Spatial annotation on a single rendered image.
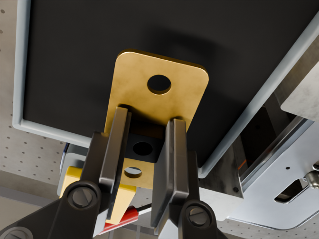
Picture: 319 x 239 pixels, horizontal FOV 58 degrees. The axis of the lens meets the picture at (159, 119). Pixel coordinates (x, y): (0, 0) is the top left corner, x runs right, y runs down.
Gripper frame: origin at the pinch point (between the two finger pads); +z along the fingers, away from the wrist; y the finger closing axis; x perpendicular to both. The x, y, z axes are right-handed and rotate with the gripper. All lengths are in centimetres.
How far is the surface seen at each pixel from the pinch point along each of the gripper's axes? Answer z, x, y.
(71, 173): 6.5, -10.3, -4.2
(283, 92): 12.1, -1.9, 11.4
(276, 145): 22.2, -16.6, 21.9
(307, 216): 22, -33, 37
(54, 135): 5.6, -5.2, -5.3
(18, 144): 52, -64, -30
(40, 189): 122, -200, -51
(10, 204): 110, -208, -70
